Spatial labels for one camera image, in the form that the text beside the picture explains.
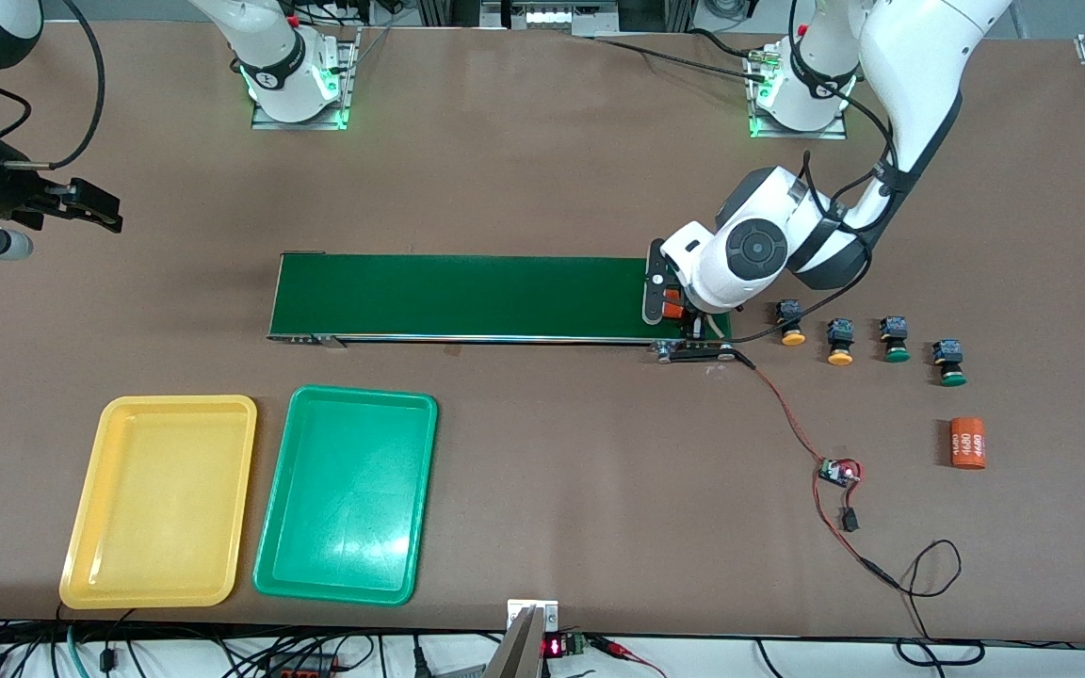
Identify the green plastic tray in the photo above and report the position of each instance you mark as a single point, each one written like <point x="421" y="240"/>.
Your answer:
<point x="345" y="499"/>

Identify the green mushroom push button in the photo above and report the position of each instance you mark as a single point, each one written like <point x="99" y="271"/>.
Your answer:
<point x="949" y="363"/>
<point x="896" y="339"/>

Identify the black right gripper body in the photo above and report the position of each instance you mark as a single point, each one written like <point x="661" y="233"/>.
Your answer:
<point x="8" y="191"/>

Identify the green conveyor belt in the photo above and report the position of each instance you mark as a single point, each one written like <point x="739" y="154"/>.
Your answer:
<point x="467" y="297"/>

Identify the small black controller board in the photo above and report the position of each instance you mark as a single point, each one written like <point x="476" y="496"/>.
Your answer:
<point x="834" y="473"/>

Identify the yellow mushroom push button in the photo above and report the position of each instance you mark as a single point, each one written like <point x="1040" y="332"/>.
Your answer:
<point x="840" y="341"/>
<point x="792" y="325"/>

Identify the black orange power strip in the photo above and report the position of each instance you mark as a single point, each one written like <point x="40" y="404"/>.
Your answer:
<point x="302" y="669"/>

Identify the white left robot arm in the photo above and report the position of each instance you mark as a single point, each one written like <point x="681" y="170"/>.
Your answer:
<point x="910" y="85"/>

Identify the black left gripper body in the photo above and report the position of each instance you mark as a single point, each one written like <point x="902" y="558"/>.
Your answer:
<point x="693" y="323"/>

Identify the black inline switch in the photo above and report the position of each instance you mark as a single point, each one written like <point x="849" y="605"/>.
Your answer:
<point x="850" y="520"/>

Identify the small metal bracket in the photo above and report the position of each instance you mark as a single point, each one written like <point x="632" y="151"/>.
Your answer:
<point x="547" y="610"/>

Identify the red digit display module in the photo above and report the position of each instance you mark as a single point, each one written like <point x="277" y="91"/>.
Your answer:
<point x="557" y="647"/>

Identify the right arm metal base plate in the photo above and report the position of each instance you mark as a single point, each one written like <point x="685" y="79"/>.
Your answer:
<point x="298" y="123"/>

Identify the yellow plastic tray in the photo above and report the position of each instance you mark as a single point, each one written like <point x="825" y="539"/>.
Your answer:
<point x="156" y="508"/>

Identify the grey metal mount pole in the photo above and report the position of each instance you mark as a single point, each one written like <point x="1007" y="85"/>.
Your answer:
<point x="516" y="650"/>

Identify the orange 4680 cylinder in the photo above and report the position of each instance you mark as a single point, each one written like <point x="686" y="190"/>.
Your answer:
<point x="672" y="306"/>
<point x="968" y="443"/>

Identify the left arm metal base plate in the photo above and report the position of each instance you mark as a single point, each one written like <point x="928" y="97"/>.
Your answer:
<point x="797" y="134"/>

